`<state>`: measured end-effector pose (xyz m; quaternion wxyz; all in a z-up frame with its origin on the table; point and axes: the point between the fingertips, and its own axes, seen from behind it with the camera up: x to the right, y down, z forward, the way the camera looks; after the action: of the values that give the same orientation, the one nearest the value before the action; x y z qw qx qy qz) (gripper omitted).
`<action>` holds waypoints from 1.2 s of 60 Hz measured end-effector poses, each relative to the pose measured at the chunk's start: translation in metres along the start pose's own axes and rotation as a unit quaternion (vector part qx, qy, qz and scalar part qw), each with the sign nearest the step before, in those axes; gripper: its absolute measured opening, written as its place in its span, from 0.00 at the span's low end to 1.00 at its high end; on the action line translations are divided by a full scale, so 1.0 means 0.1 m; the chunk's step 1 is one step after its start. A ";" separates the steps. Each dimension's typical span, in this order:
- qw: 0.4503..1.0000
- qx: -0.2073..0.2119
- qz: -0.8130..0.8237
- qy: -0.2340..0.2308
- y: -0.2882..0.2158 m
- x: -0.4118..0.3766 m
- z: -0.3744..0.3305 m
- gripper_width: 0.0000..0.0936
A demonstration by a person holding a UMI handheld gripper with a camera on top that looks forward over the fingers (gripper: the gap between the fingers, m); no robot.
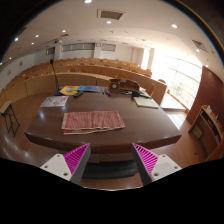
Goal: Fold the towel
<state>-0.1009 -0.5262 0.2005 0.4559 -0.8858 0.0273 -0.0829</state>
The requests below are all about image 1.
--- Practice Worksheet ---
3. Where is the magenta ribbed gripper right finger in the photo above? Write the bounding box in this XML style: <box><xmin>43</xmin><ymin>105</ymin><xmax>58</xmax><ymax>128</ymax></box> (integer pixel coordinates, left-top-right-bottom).
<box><xmin>131</xmin><ymin>143</ymin><xmax>181</xmax><ymax>185</ymax></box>

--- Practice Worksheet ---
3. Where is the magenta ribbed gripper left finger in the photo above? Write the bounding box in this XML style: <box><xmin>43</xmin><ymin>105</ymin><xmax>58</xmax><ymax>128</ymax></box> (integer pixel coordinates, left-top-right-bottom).
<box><xmin>41</xmin><ymin>143</ymin><xmax>91</xmax><ymax>185</ymax></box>

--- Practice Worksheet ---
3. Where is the red white woven towel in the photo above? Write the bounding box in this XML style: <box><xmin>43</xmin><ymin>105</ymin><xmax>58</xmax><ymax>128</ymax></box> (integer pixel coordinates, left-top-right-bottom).
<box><xmin>62</xmin><ymin>110</ymin><xmax>125</xmax><ymax>135</ymax></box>

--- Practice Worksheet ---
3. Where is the dark brown wooden desk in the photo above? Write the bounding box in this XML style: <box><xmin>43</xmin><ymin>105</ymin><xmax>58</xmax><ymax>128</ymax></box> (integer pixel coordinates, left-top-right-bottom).
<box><xmin>25</xmin><ymin>92</ymin><xmax>181</xmax><ymax>154</ymax></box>

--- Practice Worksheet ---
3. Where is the white notebook on right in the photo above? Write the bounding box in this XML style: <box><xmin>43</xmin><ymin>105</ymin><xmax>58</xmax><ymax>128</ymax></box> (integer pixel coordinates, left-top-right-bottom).
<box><xmin>134</xmin><ymin>97</ymin><xmax>159</xmax><ymax>109</ymax></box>

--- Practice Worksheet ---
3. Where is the white paper sheet left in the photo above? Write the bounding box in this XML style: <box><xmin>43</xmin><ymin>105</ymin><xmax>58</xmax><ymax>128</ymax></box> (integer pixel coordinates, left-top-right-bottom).
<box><xmin>41</xmin><ymin>96</ymin><xmax>68</xmax><ymax>107</ymax></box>

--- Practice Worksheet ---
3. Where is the black remote control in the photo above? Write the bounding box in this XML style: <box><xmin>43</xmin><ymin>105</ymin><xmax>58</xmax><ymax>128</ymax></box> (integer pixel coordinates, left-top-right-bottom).
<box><xmin>73</xmin><ymin>91</ymin><xmax>83</xmax><ymax>98</ymax></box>

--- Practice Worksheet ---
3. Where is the black microphone stand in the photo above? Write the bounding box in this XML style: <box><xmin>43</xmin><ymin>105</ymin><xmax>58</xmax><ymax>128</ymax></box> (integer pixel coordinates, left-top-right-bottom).
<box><xmin>50</xmin><ymin>59</ymin><xmax>63</xmax><ymax>96</ymax></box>

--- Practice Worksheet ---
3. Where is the yellow blue poster sheet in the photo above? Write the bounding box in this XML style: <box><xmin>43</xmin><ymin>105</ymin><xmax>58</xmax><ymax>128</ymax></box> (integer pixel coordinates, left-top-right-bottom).
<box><xmin>60</xmin><ymin>85</ymin><xmax>101</xmax><ymax>96</ymax></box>

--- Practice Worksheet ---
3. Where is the curved wooden front bench row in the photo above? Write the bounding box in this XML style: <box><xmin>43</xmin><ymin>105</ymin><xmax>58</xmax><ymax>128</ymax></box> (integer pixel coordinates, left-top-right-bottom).
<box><xmin>0</xmin><ymin>66</ymin><xmax>167</xmax><ymax>107</ymax></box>

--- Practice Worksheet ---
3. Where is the small folding side table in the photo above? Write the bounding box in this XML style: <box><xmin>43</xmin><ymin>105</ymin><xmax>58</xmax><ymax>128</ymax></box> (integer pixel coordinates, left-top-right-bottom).
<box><xmin>0</xmin><ymin>101</ymin><xmax>20</xmax><ymax>135</ymax></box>

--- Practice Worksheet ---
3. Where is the wooden desktop box with clock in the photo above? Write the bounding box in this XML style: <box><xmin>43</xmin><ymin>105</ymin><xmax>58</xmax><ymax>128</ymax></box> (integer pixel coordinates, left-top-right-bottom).
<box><xmin>109</xmin><ymin>78</ymin><xmax>140</xmax><ymax>91</ymax></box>

